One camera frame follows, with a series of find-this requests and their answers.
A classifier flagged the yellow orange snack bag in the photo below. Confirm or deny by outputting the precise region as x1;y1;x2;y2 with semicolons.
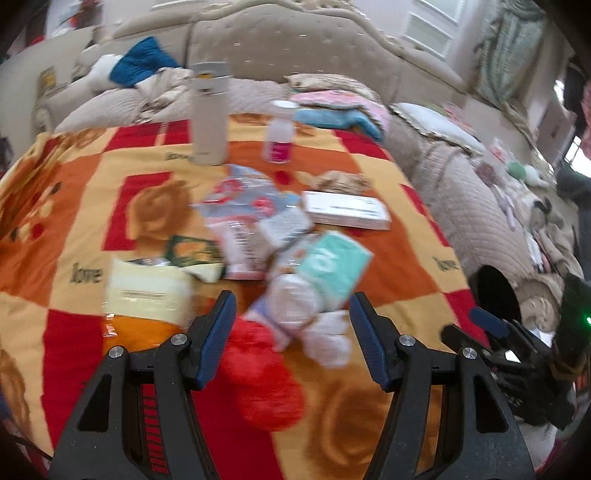
102;257;195;352

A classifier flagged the red plastic bag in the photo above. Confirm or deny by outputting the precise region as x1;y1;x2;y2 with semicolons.
219;317;304;432

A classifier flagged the green snack wrapper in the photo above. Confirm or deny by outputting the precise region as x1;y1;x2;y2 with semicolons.
165;235;225;283

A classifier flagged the white orange snack wrapper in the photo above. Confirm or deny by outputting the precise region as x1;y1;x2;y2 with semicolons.
207;219;270;281

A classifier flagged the teal tissue pack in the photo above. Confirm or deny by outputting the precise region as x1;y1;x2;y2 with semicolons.
295;230;374;311

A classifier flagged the small white grey box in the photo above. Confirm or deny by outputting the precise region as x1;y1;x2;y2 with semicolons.
257;206;314;251

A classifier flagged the clear blue plastic wrapper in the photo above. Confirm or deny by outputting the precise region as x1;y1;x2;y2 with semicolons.
191;164;301;223

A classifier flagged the white medicine box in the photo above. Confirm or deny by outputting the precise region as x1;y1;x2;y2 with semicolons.
301;191;392;231

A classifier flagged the beige paper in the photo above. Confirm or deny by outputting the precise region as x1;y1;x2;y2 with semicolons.
315;170;370;195

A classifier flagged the white foam block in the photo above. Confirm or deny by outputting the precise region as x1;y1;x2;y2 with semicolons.
243;274;353;369

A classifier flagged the black trash bin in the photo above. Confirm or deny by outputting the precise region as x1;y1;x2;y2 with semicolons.
469;265;522;322

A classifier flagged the beige coat on sofa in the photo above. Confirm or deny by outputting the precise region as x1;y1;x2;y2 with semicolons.
529;197;584;279

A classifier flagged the orange red love blanket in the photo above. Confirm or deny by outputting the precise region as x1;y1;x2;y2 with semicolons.
1;115;483;479

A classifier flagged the green white plush toy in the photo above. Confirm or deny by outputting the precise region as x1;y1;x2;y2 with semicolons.
506;161;550;189

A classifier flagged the beige tufted sofa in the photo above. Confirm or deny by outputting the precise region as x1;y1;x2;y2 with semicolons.
35;1;564;332

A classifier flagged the plastic bag of snacks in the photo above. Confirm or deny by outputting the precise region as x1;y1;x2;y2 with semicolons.
475;138;515;187

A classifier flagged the white frilled pillow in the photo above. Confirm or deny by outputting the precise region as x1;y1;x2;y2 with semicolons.
389;102;486;155

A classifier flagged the white pink pill bottle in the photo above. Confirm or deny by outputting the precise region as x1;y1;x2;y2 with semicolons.
263;100;298;164

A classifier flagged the green patterned curtain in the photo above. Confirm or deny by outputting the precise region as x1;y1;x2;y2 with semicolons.
475;0;546;109

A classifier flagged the beige crumpled clothing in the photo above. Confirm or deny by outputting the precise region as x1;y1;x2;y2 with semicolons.
134;67;193;124

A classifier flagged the white thermos bottle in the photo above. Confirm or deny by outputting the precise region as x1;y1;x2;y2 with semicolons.
190;61;232;166

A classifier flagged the pink blue folded blanket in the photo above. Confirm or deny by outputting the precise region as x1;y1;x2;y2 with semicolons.
286;73;390;143

